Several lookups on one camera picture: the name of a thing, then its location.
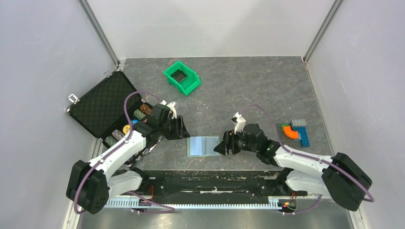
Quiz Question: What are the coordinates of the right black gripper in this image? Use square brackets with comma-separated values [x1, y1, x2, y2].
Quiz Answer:
[214, 127, 258, 155]

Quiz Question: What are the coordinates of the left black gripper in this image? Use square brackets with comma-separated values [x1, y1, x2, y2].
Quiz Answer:
[159, 115, 190, 140]

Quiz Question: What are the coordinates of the green card holder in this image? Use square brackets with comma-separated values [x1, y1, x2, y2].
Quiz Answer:
[187, 135, 221, 157]

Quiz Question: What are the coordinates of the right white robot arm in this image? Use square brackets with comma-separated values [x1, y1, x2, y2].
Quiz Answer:
[214, 124, 373, 211]

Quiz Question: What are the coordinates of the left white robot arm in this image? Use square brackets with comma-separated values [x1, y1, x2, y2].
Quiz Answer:
[66, 101, 190, 214]

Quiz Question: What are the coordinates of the green plastic bin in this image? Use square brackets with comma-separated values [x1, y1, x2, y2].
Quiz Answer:
[163, 61, 202, 96]

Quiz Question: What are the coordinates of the toy brick assembly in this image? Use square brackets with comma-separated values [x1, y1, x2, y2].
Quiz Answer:
[276, 119, 310, 148]

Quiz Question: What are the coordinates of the black poker chip case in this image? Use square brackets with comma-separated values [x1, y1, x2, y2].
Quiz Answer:
[67, 70, 153, 149]

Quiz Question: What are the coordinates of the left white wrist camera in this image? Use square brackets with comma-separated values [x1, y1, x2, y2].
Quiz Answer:
[160, 100, 178, 119]

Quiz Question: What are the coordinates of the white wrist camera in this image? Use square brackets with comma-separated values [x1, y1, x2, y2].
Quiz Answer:
[231, 112, 246, 134]
[160, 100, 178, 119]

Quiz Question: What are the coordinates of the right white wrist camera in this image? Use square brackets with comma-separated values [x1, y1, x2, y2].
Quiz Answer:
[231, 112, 246, 134]

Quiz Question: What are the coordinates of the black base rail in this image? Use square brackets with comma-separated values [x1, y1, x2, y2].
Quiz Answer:
[135, 168, 308, 204]

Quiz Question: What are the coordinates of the white toothed cable strip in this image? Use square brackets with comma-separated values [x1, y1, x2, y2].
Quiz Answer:
[104, 196, 282, 210]

